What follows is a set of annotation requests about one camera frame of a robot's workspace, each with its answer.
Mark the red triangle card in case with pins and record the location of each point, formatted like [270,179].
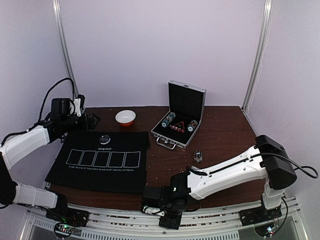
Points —
[180,125]

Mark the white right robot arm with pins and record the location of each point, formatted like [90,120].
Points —
[267,160]

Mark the poker chip stack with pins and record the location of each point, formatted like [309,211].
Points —
[198,156]

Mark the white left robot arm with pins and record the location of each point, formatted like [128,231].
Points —
[19,145]

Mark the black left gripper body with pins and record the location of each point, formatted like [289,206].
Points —
[69,125]

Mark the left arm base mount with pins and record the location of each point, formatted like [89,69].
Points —
[73,217]

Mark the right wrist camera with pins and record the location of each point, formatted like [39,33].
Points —
[152,211]

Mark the aluminium frame post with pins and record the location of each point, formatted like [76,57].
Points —
[262,41]
[63,42]

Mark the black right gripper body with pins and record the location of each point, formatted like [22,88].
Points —
[149,195]

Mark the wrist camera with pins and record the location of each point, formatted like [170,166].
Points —
[63,107]
[152,211]

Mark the aluminium poker chip case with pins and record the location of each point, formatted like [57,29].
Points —
[187,102]

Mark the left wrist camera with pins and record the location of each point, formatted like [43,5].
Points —
[63,107]

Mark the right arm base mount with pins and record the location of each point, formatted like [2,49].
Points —
[258,215]

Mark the black poker table mat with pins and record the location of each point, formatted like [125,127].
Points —
[117,167]

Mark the chip row in case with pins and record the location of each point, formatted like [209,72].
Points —
[168,119]
[192,126]

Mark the right aluminium frame post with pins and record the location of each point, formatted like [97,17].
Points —
[262,41]

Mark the left chip row in case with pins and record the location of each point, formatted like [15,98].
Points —
[168,119]

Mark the right chip row in case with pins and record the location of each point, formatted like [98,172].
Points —
[192,126]

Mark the left aluminium frame post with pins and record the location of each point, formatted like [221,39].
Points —
[63,42]

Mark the orange bowl white inside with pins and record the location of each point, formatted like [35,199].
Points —
[125,117]

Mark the red dice set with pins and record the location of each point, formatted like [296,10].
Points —
[177,129]

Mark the clear acrylic dealer button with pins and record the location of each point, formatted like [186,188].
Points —
[104,139]

